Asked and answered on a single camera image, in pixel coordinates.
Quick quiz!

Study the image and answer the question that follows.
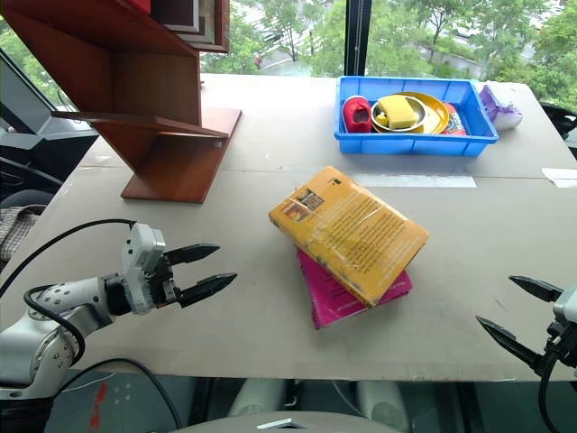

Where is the yellow plate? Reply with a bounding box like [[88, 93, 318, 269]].
[[371, 91, 451, 135]]

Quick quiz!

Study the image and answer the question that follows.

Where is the grey robot torso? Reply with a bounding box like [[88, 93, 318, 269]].
[[169, 377, 414, 433]]

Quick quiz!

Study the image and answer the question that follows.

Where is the blue plastic bin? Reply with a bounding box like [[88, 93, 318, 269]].
[[333, 75, 500, 158]]

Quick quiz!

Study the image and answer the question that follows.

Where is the red toy shoe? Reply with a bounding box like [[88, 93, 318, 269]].
[[341, 95, 373, 134]]

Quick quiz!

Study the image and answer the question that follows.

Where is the black window frame post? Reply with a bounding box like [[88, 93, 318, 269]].
[[343, 0, 367, 78]]

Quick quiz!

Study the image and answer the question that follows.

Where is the brown wooden bookshelf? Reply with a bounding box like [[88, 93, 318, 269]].
[[0, 0, 243, 205]]

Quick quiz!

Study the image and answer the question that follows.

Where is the yellow sponge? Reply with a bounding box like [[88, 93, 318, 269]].
[[377, 96, 421, 131]]

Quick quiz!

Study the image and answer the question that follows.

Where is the white tape strip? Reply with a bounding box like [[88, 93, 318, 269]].
[[353, 172, 478, 189]]

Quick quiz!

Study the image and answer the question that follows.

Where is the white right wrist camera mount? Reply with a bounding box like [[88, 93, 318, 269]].
[[551, 282, 577, 337]]

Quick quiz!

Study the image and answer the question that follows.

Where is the black office chair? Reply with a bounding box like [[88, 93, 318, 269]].
[[0, 156, 65, 211]]

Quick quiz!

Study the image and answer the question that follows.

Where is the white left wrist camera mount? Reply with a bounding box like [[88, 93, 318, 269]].
[[120, 222, 167, 316]]

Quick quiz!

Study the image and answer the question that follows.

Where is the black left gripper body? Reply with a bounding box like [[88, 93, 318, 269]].
[[151, 252, 185, 311]]

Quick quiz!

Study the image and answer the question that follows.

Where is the checkered cloth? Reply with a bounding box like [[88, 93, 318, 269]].
[[0, 204, 47, 263]]

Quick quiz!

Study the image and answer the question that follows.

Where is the pink book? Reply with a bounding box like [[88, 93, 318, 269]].
[[295, 248, 415, 331]]

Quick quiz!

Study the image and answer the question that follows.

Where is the white paper sheet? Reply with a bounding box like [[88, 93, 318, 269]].
[[541, 167, 577, 189]]

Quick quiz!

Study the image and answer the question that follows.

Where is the silver metal bowl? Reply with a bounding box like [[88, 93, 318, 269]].
[[371, 97, 428, 134]]

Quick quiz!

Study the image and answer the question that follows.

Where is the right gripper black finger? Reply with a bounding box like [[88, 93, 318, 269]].
[[475, 315, 547, 376], [508, 275, 565, 303]]

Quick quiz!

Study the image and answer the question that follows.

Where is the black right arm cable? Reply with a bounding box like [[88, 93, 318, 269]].
[[537, 351, 565, 433]]

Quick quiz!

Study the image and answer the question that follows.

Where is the yellow book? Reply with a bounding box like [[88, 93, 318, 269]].
[[268, 165, 431, 309]]

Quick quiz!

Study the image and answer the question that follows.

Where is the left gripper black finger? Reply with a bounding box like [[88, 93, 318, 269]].
[[179, 272, 239, 309], [162, 244, 221, 267]]

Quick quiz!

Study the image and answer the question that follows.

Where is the black floor cable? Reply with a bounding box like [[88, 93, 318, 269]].
[[57, 357, 183, 430]]

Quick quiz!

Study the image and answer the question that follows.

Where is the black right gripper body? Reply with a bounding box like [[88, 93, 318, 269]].
[[542, 320, 577, 369]]

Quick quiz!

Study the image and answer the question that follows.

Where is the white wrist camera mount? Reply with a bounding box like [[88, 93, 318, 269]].
[[120, 222, 167, 316], [551, 282, 577, 337]]

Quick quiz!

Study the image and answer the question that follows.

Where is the red orange snack packet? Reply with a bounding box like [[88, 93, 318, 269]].
[[438, 102, 471, 137]]

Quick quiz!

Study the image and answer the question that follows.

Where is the purple white plastic bag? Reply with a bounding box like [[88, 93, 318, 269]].
[[478, 82, 525, 132]]

